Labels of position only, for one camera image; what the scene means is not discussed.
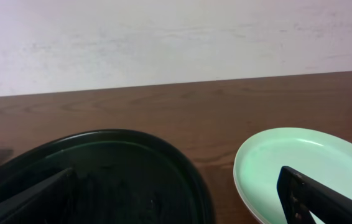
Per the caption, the round black tray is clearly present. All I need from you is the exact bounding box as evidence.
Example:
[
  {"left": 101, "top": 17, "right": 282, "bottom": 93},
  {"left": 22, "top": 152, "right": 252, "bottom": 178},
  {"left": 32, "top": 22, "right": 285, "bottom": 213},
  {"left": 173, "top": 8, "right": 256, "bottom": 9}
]
[{"left": 0, "top": 129, "right": 216, "bottom": 224}]

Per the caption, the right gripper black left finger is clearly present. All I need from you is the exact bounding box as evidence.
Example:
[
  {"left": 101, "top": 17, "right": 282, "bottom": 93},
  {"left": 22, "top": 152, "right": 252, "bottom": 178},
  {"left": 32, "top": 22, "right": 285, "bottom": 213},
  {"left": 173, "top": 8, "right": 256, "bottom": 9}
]
[{"left": 0, "top": 168, "right": 76, "bottom": 224}]

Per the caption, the pale green plate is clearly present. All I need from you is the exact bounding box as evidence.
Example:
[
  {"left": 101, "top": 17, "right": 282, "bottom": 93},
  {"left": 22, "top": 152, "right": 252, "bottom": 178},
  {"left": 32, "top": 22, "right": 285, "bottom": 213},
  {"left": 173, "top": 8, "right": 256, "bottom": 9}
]
[{"left": 233, "top": 128, "right": 352, "bottom": 223}]

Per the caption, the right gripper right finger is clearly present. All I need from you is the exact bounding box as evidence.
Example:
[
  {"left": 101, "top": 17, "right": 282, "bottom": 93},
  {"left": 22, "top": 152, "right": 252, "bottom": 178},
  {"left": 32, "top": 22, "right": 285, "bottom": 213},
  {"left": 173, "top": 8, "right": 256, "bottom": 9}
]
[{"left": 277, "top": 166, "right": 352, "bottom": 224}]

